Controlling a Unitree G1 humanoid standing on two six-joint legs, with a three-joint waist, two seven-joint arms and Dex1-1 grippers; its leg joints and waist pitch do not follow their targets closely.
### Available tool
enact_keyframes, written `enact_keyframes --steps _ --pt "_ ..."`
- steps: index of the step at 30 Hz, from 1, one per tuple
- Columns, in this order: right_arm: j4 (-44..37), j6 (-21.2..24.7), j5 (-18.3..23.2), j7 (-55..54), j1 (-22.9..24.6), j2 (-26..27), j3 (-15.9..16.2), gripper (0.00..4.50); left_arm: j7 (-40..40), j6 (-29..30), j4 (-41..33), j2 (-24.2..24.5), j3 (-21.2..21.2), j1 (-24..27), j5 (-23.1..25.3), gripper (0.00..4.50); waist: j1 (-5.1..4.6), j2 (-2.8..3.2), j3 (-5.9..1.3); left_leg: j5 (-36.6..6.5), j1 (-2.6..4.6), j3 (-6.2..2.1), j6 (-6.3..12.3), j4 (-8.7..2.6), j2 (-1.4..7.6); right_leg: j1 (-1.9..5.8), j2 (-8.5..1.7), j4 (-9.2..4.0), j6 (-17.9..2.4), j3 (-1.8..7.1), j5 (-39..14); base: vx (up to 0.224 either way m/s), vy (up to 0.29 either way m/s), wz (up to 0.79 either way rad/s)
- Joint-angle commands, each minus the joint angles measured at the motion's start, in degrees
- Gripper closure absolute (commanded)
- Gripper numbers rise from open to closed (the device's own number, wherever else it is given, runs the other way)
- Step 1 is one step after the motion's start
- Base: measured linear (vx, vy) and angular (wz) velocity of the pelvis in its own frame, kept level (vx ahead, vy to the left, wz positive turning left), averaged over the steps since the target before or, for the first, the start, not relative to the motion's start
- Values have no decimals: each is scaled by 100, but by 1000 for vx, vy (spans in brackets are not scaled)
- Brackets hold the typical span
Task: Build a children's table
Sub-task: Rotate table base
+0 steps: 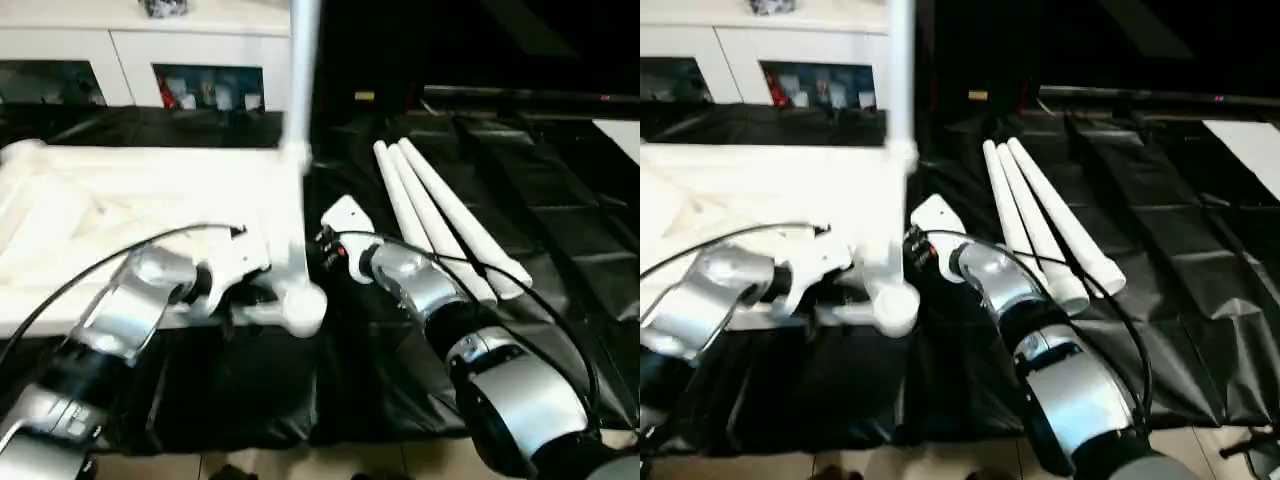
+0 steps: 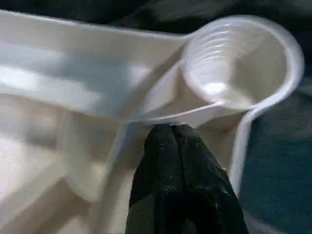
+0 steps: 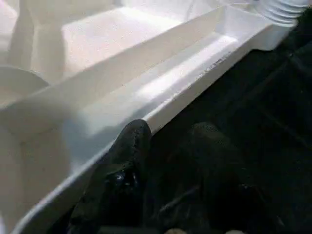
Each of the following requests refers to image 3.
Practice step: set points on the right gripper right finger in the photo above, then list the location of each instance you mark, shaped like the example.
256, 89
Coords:
219, 182

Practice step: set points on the black plastic mat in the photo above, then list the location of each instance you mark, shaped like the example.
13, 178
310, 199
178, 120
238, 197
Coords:
256, 97

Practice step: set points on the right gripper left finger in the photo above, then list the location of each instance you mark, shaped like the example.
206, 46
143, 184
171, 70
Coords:
122, 170

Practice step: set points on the white plastic table leg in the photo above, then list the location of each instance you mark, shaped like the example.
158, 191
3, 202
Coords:
280, 12

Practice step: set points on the white plastic table top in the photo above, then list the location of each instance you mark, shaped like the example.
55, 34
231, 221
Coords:
97, 73

